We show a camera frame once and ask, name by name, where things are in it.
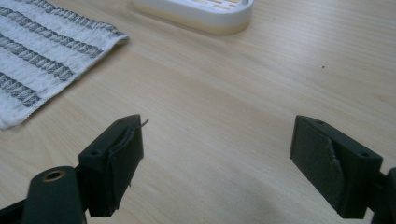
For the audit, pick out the white grey striped towel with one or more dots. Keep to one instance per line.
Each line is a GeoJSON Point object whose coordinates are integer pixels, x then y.
{"type": "Point", "coordinates": [40, 59]}

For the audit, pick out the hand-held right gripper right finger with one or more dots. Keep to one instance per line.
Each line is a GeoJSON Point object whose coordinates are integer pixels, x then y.
{"type": "Point", "coordinates": [327, 161]}

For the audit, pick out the white slotted plastic tray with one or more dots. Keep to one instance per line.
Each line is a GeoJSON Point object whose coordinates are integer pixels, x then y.
{"type": "Point", "coordinates": [199, 14]}

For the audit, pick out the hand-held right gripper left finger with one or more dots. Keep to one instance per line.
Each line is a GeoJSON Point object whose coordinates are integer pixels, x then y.
{"type": "Point", "coordinates": [109, 161]}

